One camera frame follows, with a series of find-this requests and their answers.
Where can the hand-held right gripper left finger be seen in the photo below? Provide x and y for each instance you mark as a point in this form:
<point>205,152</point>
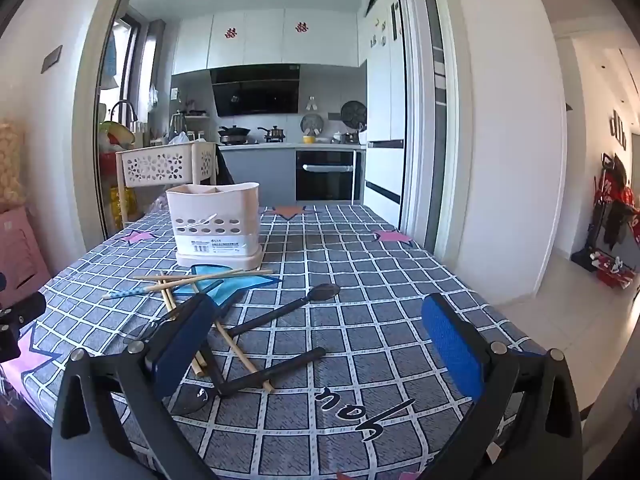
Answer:
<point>185,345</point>

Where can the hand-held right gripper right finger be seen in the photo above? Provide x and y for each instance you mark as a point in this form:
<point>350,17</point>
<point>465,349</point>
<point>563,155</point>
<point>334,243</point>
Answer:
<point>452,350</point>

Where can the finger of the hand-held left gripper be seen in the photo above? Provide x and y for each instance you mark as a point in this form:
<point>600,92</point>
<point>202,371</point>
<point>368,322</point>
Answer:
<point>22,307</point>

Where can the wooden chopstick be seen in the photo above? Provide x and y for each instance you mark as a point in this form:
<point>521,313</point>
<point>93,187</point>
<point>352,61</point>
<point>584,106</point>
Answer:
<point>199,367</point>
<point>240,355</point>
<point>167,295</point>
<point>215,277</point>

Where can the blue patterned chopstick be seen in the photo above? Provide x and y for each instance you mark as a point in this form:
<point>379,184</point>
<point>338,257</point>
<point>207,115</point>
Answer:
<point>125,294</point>

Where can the cream plastic utensil holder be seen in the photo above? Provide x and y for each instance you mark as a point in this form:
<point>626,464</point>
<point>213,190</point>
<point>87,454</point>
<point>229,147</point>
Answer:
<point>215,225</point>

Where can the pink plastic stool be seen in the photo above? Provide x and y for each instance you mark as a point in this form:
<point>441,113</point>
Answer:
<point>20,250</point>

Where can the grey checked star tablecloth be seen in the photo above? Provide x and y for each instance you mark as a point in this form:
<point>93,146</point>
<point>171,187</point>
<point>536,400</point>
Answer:
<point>350,360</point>

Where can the cream bumpy foam sheet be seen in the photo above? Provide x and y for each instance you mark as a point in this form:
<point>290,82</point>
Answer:
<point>10,165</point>

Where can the gold foil packet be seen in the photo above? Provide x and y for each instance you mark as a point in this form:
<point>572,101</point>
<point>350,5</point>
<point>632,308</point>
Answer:
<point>124,205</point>

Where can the red plastic basket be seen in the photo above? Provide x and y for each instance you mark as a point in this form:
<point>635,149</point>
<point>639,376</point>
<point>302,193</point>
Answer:
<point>109,170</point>

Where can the red white floor bag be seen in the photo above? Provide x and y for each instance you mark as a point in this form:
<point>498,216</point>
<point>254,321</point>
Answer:
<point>612,272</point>

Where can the cream plastic trolley cart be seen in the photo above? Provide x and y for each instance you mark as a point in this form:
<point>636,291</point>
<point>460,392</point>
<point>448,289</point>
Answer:
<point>160,165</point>

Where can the grey kitchen counter cabinet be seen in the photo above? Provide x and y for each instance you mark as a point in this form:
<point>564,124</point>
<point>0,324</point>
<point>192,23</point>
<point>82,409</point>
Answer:
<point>260,170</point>

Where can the green yellow bowl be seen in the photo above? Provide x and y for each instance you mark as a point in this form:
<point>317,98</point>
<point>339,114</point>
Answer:
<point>117,132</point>

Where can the white plastic bag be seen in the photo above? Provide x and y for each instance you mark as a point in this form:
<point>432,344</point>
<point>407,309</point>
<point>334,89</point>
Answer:
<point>179,138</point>

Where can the black built-in oven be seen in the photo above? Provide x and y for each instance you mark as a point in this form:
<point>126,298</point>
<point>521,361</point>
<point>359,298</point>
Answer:
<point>325,177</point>

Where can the black wok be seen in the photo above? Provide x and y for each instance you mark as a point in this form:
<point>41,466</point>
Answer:
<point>234,135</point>

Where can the hanging red black clothes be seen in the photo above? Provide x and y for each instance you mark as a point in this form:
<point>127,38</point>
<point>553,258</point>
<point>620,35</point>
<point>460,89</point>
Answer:
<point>617,205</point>

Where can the metal kitchen faucet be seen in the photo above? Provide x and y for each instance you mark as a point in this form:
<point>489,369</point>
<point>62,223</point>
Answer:
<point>122,107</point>

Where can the dark cooking pot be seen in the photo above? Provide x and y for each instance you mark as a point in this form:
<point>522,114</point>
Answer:
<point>274,134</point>

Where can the white refrigerator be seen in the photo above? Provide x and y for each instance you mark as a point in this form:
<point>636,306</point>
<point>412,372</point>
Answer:
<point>385,110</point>

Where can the grey round hanging trivet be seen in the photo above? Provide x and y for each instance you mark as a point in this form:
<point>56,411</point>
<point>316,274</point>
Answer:
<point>312,124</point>

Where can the dark round hanging pan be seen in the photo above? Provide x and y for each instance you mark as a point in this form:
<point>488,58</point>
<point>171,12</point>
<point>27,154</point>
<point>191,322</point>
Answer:
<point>353,113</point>

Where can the black range hood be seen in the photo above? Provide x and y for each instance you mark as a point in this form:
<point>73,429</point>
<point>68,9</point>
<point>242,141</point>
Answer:
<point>255,90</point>

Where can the white upper kitchen cabinets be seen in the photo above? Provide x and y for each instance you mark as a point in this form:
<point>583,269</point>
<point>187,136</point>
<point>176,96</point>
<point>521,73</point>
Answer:
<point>265,40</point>

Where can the red paper cabinet decoration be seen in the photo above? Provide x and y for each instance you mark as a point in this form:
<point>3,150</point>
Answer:
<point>231,32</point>
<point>301,26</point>

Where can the grey wall switch panel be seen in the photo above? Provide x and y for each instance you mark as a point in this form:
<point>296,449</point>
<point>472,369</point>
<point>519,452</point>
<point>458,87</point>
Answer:
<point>52,58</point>

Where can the black wall picture frames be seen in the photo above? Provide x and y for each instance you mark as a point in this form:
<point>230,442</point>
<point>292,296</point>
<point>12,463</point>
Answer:
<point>618,130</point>

